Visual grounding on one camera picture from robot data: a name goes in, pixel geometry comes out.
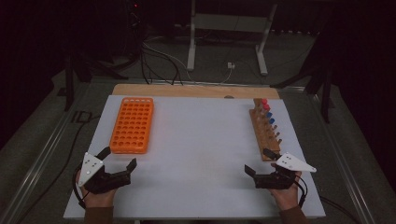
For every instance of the person's left hand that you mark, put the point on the person's left hand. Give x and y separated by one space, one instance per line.
99 199

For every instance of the wooden table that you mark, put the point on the wooden table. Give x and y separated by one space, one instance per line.
193 90

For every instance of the power strip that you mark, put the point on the power strip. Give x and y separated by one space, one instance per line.
292 31

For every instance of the red-capped test tube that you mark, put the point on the red-capped test tube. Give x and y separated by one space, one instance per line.
264 101
266 107

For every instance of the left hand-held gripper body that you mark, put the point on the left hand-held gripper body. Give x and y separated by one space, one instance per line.
102 182

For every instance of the grey metal stand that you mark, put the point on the grey metal stand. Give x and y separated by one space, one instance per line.
230 22

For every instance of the blue-capped test tube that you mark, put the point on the blue-capped test tube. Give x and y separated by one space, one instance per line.
269 114
271 120

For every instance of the white table board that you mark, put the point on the white table board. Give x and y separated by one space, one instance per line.
199 140

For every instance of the wooden tube rack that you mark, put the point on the wooden tube rack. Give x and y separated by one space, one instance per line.
260 130

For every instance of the white plug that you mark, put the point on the white plug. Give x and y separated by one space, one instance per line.
230 65

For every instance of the black tripod stand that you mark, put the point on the black tripod stand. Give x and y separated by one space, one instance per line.
326 99
69 90

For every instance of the aluminium floor rail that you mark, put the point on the aluminium floor rail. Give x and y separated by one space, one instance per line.
342 161
40 158

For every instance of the dark equipment rack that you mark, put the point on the dark equipment rack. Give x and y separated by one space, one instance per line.
134 18

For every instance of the person's right hand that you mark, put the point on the person's right hand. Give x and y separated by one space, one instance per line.
286 197

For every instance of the orange plastic tube rack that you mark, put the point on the orange plastic tube rack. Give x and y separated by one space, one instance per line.
134 124

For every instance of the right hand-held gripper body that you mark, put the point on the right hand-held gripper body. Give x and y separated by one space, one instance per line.
274 181

